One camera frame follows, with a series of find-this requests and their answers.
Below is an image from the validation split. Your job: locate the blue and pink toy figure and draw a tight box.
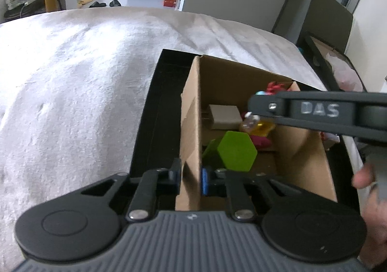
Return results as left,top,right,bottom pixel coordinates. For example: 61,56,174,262
240,91,276,137

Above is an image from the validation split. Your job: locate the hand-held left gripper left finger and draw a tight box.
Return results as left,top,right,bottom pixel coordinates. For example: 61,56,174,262
80,157,184,224

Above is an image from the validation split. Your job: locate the green hexagonal charger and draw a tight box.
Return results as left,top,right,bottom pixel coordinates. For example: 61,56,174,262
201,131,258,172

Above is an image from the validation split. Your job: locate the white charger block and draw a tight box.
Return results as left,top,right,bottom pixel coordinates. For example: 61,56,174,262
208,104,242,129

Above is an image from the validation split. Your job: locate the purple and white toy house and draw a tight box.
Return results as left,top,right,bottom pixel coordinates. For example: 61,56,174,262
320,131,341,151

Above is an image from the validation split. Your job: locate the red-headed toy figure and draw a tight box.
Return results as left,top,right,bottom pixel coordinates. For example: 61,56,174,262
267,80,292,93

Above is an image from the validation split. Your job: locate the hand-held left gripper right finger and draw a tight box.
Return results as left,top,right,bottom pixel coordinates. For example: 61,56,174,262
201,167,306,223

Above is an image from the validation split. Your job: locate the dark grey upright board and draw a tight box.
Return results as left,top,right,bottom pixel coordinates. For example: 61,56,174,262
272,0,354,55

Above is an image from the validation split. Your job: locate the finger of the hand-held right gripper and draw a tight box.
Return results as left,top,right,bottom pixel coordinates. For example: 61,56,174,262
247,91,290,124

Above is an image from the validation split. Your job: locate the black shallow tray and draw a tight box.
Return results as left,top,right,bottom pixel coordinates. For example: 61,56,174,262
129,48,364,219

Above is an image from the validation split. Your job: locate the black framed tray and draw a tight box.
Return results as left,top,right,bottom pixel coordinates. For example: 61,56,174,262
303,30,368,93

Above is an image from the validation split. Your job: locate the white plastic bag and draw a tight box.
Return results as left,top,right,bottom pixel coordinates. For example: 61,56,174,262
325,50,363,92

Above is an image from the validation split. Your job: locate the person's right hand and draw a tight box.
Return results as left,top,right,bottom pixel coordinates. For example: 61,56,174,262
352,165,387,270

